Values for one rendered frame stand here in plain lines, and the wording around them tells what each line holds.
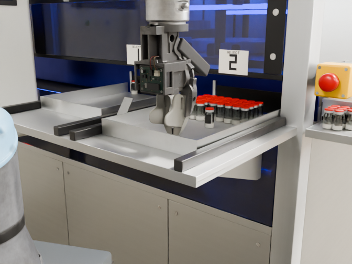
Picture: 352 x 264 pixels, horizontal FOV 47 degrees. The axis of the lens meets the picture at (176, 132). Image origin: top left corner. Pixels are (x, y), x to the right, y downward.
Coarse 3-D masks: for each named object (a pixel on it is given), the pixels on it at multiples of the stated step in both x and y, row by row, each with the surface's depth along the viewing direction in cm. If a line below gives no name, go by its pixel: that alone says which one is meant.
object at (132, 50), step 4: (128, 48) 124; (132, 48) 123; (136, 48) 122; (140, 48) 121; (128, 52) 124; (132, 52) 123; (136, 52) 122; (140, 52) 121; (128, 56) 125; (132, 56) 124; (136, 56) 123; (140, 56) 122; (128, 60) 125; (132, 60) 124; (136, 60) 123
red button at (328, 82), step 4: (324, 76) 85; (328, 76) 84; (332, 76) 84; (336, 76) 85; (320, 80) 86; (324, 80) 85; (328, 80) 84; (332, 80) 84; (336, 80) 84; (320, 84) 86; (324, 84) 85; (328, 84) 85; (332, 84) 84; (336, 84) 84; (320, 88) 87; (324, 88) 85; (328, 88) 85; (332, 88) 84; (336, 88) 85
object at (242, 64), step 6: (222, 54) 103; (228, 54) 102; (240, 54) 100; (246, 54) 99; (222, 60) 104; (228, 60) 103; (234, 60) 102; (240, 60) 100; (246, 60) 99; (222, 66) 104; (228, 66) 103; (234, 66) 102; (240, 66) 101; (246, 66) 100; (222, 72) 105; (228, 72) 103; (234, 72) 102; (240, 72) 101; (246, 72) 100
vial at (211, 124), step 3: (207, 111) 92; (210, 111) 92; (213, 111) 92; (207, 114) 92; (210, 114) 92; (213, 114) 92; (207, 117) 92; (210, 117) 92; (213, 117) 93; (207, 120) 92; (210, 120) 92; (213, 120) 93; (207, 123) 93; (210, 123) 93; (213, 123) 93; (207, 126) 93; (210, 126) 93; (213, 126) 93
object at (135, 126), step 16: (128, 112) 94; (144, 112) 98; (272, 112) 94; (112, 128) 87; (128, 128) 83; (144, 128) 80; (160, 128) 93; (192, 128) 93; (208, 128) 93; (224, 128) 93; (240, 128) 84; (144, 144) 81; (160, 144) 78; (176, 144) 76; (192, 144) 73; (208, 144) 76
